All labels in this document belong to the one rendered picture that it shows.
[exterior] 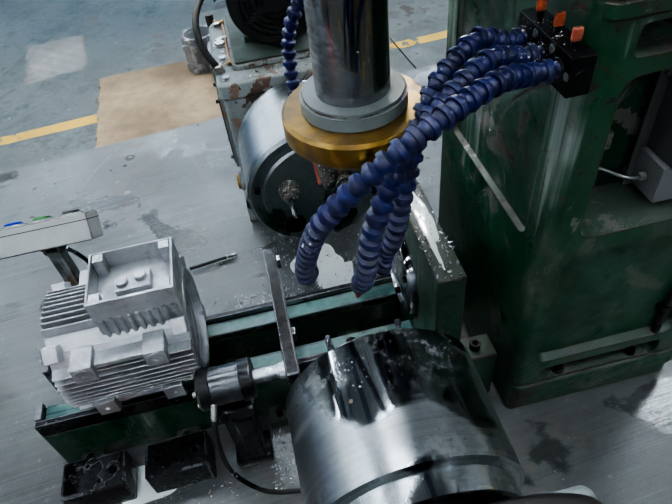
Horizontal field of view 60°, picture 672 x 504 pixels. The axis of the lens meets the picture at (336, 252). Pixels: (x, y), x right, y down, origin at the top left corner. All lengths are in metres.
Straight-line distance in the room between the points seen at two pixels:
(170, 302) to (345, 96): 0.38
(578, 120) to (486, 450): 0.34
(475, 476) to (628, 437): 0.49
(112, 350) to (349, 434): 0.39
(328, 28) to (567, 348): 0.60
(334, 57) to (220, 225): 0.82
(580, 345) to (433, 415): 0.41
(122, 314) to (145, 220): 0.66
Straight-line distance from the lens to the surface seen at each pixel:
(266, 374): 0.84
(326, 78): 0.67
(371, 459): 0.62
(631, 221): 0.80
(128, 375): 0.90
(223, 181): 1.53
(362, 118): 0.67
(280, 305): 0.90
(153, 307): 0.84
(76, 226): 1.10
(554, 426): 1.06
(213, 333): 1.04
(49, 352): 0.90
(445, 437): 0.62
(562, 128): 0.65
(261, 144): 1.03
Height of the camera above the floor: 1.72
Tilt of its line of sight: 46 degrees down
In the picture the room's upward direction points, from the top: 8 degrees counter-clockwise
